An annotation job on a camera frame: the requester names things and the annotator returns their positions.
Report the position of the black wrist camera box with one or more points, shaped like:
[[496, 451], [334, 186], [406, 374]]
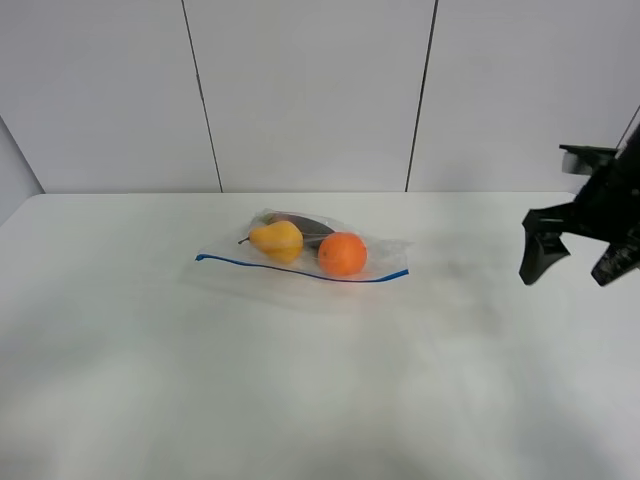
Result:
[[584, 160]]

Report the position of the orange fruit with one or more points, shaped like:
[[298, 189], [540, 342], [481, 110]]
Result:
[[342, 254]]

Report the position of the dark purple eggplant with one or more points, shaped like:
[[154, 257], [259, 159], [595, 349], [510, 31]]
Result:
[[313, 232]]

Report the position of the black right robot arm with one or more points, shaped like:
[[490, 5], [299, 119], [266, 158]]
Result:
[[606, 209]]

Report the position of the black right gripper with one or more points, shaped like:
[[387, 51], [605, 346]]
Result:
[[606, 208]]

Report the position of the clear zip bag blue seal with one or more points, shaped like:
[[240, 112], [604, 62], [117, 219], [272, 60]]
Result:
[[223, 264]]

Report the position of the yellow pear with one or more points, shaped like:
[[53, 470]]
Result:
[[281, 241]]

